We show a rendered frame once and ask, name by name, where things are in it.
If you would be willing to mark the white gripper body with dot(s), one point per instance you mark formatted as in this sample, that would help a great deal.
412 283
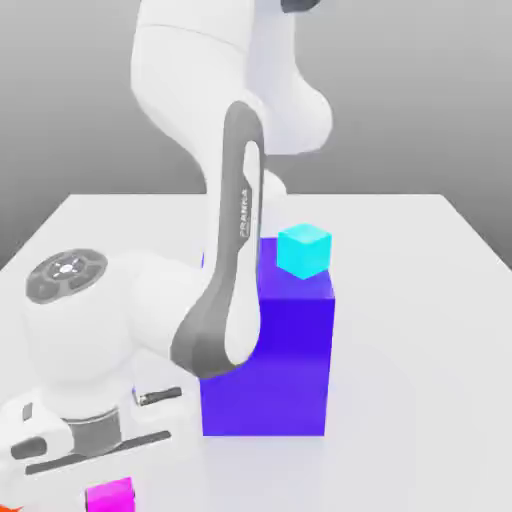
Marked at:
100 454

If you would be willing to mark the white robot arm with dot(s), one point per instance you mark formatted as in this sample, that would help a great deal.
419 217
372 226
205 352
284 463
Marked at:
192 100

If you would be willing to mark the small magenta cube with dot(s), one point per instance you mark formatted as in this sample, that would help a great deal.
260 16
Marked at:
110 498

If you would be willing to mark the small cyan cube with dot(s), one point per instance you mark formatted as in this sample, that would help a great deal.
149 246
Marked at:
304 252

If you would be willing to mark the large blue box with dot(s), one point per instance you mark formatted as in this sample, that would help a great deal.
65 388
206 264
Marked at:
280 380

